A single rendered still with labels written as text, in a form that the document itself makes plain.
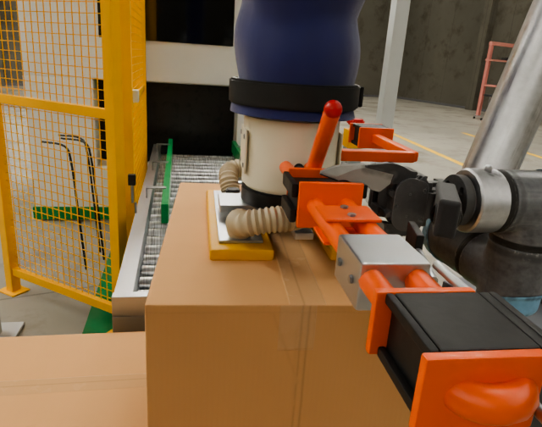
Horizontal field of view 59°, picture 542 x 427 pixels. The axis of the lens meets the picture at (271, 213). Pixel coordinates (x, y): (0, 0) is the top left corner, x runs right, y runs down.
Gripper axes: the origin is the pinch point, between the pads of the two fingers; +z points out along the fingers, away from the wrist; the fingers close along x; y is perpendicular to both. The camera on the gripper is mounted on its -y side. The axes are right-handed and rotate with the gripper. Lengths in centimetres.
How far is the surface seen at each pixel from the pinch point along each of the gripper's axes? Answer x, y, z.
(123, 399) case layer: -53, 31, 30
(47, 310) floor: -108, 166, 81
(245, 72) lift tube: 14.5, 22.8, 8.4
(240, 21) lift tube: 22.2, 25.5, 9.2
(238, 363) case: -21.7, -2.6, 10.7
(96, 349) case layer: -53, 49, 38
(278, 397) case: -27.2, -3.1, 5.0
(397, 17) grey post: 57, 345, -159
